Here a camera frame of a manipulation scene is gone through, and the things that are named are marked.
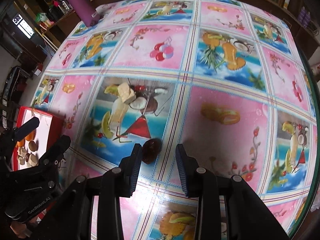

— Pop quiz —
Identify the brown longan left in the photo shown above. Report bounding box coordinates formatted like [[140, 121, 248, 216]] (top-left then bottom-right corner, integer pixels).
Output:
[[28, 140, 37, 152]]

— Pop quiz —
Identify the person's left hand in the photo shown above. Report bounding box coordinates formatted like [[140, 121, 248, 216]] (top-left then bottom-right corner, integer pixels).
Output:
[[10, 220, 32, 238]]

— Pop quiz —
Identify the red tray with white base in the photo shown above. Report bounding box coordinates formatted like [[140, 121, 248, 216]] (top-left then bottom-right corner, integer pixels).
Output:
[[11, 106, 63, 171]]

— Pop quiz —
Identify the fruit-print pink tablecloth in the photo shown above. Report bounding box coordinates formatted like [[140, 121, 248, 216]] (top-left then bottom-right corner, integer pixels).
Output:
[[31, 0, 319, 239]]

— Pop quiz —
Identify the left orange tangerine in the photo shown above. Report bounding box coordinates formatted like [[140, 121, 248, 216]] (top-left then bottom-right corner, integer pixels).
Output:
[[16, 138, 25, 147]]

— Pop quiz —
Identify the purple thermos bottle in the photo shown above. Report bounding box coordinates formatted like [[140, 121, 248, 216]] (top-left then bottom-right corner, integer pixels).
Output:
[[67, 0, 100, 27]]

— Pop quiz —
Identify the orange tangerine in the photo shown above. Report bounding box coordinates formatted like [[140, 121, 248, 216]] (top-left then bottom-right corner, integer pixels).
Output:
[[16, 138, 25, 147], [25, 130, 36, 141]]

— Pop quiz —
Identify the right orange tangerine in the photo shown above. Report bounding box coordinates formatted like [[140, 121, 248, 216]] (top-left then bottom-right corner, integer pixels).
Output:
[[25, 130, 36, 141]]

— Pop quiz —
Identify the dark red date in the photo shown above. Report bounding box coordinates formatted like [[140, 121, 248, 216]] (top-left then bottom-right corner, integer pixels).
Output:
[[142, 138, 162, 165]]

